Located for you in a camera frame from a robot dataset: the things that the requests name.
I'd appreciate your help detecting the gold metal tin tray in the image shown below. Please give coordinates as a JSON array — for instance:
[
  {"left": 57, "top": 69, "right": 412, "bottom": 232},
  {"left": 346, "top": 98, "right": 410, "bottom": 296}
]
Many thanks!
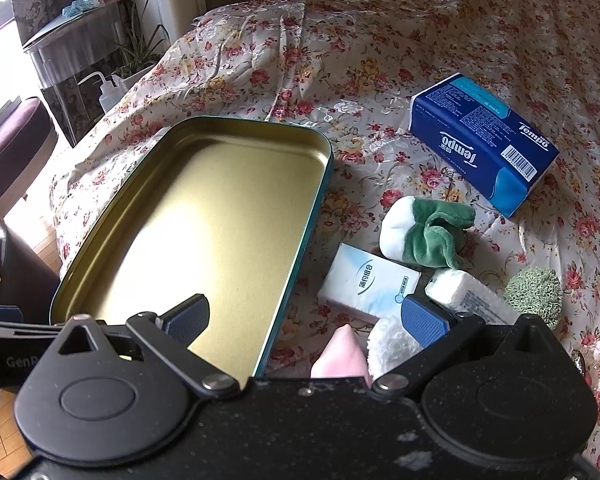
[{"left": 50, "top": 117, "right": 332, "bottom": 382}]

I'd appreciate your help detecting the white fluffy plush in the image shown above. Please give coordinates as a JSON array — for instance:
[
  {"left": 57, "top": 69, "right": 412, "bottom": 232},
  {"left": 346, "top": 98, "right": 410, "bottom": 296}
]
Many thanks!
[{"left": 367, "top": 316, "right": 422, "bottom": 379}]

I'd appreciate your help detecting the floral bed sheet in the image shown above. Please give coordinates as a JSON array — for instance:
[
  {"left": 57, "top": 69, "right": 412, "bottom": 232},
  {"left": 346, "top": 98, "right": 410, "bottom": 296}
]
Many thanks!
[{"left": 50, "top": 0, "right": 600, "bottom": 469}]

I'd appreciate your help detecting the white and green plush toy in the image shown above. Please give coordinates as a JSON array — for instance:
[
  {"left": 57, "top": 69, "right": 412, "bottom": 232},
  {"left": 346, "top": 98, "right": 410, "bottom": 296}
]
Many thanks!
[{"left": 379, "top": 196, "right": 476, "bottom": 269}]

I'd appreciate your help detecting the purple upholstered stool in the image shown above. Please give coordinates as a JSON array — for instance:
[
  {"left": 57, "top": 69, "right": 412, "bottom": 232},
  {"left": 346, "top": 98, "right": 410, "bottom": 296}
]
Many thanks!
[{"left": 0, "top": 98, "right": 58, "bottom": 217}]

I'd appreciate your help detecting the white tissue pack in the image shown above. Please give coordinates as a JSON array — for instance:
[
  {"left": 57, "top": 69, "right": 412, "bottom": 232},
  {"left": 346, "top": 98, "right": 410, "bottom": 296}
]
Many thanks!
[{"left": 425, "top": 269, "right": 518, "bottom": 325}]

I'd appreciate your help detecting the white squeeze bottle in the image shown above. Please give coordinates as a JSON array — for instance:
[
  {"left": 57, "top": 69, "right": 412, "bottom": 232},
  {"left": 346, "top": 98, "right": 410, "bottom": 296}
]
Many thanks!
[{"left": 79, "top": 72, "right": 126, "bottom": 113}]

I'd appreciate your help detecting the blue Tempo tissue pack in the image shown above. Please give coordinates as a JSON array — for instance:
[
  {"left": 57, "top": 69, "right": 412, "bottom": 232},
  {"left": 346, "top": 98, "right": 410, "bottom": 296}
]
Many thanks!
[{"left": 408, "top": 73, "right": 559, "bottom": 218}]

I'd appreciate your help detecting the white blue tissue packet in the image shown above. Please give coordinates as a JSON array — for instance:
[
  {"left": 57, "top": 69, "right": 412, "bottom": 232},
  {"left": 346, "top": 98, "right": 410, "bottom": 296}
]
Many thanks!
[{"left": 317, "top": 244, "right": 422, "bottom": 321}]

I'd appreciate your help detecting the pink cloth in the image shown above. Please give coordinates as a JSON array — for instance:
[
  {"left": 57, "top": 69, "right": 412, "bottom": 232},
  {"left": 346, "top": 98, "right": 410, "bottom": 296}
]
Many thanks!
[{"left": 311, "top": 324, "right": 372, "bottom": 387}]

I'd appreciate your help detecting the green fuzzy ball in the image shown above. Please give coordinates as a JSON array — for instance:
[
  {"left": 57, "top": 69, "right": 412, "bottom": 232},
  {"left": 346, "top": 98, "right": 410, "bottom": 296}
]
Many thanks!
[{"left": 503, "top": 266, "right": 562, "bottom": 330}]

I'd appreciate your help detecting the silver round side table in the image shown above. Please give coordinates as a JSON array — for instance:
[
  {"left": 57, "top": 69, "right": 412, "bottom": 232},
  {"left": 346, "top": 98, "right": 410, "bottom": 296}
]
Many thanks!
[{"left": 23, "top": 0, "right": 125, "bottom": 146}]

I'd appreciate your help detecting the potted green plant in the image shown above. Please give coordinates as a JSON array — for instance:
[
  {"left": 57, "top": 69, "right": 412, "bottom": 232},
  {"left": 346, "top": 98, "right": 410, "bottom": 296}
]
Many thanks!
[{"left": 114, "top": 0, "right": 170, "bottom": 79}]

